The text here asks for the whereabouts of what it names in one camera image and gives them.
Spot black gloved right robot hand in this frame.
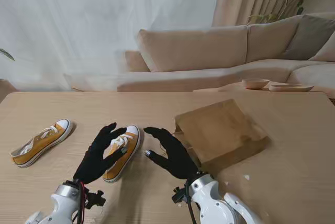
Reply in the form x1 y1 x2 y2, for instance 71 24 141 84
143 126 202 182

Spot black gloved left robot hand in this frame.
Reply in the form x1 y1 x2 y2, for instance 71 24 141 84
72 122 128 184

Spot yellow canvas sneaker white laces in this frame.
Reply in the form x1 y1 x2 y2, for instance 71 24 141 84
102 125 141 183
10 119 74 169

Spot brown paper bag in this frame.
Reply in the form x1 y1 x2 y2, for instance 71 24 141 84
158 98 272 172

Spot low wooden coffee table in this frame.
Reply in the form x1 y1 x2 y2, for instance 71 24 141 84
192 81 327 94

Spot round wooden bowl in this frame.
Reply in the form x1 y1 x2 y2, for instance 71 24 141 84
241 78 270 90

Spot beige sectional sofa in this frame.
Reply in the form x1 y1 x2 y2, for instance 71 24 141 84
64 12 335 93

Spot brown plant pot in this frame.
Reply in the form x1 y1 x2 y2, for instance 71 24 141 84
0 79 20 104

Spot shallow wooden dish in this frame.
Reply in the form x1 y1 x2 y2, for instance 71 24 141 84
269 83 315 93

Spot white sheer curtain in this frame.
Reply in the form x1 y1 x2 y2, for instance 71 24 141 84
0 0 223 93

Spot single green plant leaf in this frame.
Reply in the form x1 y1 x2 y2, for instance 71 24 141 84
0 48 16 62

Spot grey sofa cushion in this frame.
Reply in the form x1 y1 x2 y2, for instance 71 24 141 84
281 14 335 61

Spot beige sofa cushion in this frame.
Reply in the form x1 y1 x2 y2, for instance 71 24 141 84
308 39 335 62

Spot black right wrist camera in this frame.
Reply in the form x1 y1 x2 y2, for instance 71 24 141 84
171 186 191 205

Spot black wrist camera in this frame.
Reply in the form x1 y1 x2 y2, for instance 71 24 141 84
171 186 191 205
85 189 107 209

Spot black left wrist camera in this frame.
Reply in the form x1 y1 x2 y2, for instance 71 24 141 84
85 189 107 209

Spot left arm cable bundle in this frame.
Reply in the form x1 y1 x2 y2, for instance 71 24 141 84
72 181 90 224

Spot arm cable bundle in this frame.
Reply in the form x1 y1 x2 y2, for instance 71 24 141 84
72 181 90 224
184 179 199 224

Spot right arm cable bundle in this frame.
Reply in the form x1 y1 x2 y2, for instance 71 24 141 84
184 179 199 224

